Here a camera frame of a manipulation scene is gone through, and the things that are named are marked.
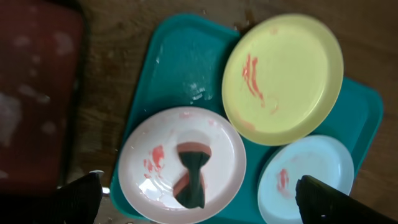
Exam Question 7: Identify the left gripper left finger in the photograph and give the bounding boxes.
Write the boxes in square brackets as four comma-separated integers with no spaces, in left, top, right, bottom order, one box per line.
[1,172,103,224]

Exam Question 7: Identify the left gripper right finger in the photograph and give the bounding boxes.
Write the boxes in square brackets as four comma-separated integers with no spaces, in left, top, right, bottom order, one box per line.
[295,175,397,224]

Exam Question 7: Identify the white plastic plate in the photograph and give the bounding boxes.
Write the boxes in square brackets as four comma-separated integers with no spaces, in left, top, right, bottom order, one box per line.
[110,107,246,223]

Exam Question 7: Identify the green and orange sponge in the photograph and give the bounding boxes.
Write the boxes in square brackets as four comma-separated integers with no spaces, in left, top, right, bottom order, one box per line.
[174,142,211,209]

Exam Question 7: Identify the yellow-green plastic plate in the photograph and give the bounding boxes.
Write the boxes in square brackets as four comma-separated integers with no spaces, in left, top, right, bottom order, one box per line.
[221,14,344,146]

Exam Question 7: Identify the black and red tray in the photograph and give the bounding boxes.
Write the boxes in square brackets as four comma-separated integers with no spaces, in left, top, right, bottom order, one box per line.
[1,1,84,195]

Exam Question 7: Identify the light blue plastic plate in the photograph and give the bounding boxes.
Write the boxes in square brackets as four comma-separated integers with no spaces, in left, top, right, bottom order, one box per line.
[257,135,354,223]

